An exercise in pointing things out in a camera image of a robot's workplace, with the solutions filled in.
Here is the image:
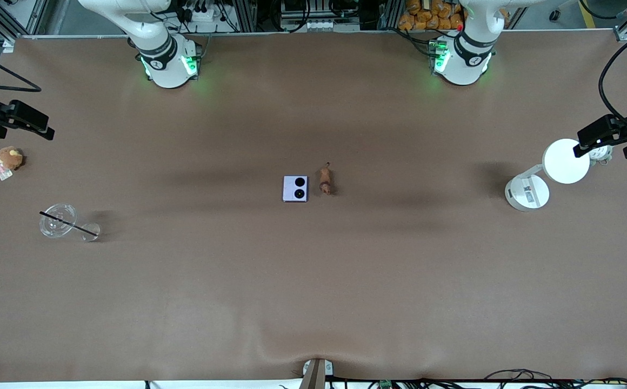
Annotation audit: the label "small brown lion statue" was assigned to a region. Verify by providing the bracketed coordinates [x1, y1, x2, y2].
[319, 162, 335, 196]

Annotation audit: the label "white flip phone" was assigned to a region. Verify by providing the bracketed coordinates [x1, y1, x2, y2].
[283, 176, 309, 203]

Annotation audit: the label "small brown plush toy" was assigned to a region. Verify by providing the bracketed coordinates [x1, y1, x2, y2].
[0, 146, 24, 181]

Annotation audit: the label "white round desk lamp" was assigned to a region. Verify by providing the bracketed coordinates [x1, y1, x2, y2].
[504, 139, 591, 212]

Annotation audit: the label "black drinking straw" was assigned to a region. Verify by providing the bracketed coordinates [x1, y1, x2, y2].
[39, 211, 99, 237]

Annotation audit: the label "clear plastic cup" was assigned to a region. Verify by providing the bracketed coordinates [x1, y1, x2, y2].
[39, 203, 101, 242]

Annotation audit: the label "orange snack bags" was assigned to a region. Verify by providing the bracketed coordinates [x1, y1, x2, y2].
[398, 0, 465, 31]

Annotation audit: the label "white power strip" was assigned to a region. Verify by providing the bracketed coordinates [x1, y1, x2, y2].
[181, 4, 231, 23]

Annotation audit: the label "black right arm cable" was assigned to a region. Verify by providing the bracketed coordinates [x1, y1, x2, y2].
[0, 46, 42, 93]

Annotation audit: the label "black floor cable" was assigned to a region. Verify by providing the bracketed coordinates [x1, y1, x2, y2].
[485, 369, 555, 385]

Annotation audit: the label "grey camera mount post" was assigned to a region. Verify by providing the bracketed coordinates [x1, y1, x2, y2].
[298, 358, 335, 389]

